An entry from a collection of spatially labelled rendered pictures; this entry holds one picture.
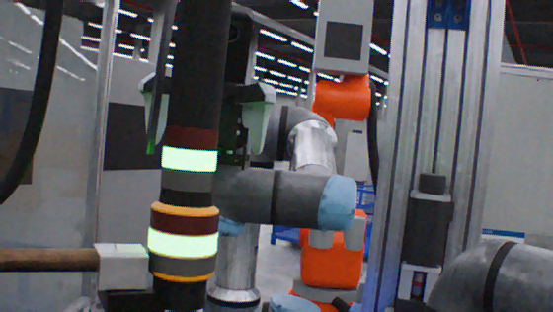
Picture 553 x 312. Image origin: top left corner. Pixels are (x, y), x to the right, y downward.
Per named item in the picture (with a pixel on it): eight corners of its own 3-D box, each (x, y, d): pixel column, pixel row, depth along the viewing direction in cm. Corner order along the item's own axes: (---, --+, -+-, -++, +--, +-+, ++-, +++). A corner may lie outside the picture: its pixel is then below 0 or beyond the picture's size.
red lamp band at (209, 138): (172, 147, 30) (174, 126, 30) (157, 143, 33) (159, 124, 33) (225, 151, 32) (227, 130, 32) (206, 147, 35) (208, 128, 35)
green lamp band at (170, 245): (157, 257, 30) (159, 237, 30) (141, 239, 34) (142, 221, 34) (226, 256, 32) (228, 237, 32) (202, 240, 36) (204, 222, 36)
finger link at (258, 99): (294, 161, 41) (251, 152, 49) (301, 86, 41) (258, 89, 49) (257, 159, 40) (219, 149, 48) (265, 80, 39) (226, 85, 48)
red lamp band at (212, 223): (159, 235, 30) (160, 214, 30) (142, 220, 34) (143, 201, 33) (228, 236, 32) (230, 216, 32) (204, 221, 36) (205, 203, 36)
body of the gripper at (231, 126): (247, 171, 48) (249, 162, 60) (257, 78, 48) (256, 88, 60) (166, 163, 48) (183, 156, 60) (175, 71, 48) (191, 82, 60)
